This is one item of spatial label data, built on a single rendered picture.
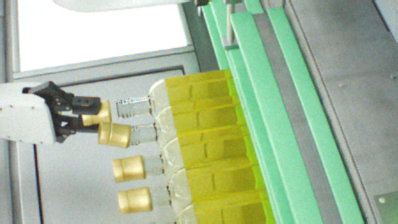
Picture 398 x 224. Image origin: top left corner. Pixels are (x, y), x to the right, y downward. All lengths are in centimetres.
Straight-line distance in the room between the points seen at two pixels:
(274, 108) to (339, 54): 12
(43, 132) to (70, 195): 12
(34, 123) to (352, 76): 48
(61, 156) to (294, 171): 49
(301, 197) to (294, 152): 7
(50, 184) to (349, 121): 53
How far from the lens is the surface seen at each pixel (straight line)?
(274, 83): 107
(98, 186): 130
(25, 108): 120
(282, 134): 101
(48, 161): 134
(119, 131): 117
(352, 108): 103
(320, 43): 110
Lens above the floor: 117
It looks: 7 degrees down
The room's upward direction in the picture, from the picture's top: 99 degrees counter-clockwise
